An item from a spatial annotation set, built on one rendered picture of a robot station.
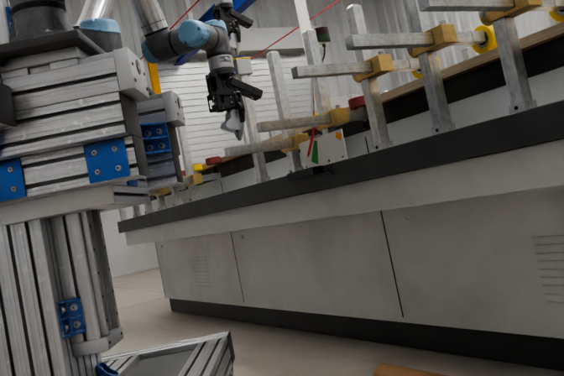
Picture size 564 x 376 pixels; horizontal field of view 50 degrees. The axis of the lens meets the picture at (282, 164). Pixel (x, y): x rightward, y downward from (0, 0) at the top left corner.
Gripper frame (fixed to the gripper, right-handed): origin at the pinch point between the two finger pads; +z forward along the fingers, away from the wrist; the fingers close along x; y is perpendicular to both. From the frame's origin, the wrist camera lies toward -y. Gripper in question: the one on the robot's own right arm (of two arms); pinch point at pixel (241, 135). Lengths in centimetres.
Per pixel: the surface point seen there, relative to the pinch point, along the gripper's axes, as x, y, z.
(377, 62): 29.0, -33.0, -12.3
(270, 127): 1.4, -9.9, -1.4
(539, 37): 68, -52, -6
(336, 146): 1.7, -33.1, 7.6
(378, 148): 21.1, -33.3, 12.0
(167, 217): -163, -32, 17
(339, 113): 4.9, -34.4, -2.5
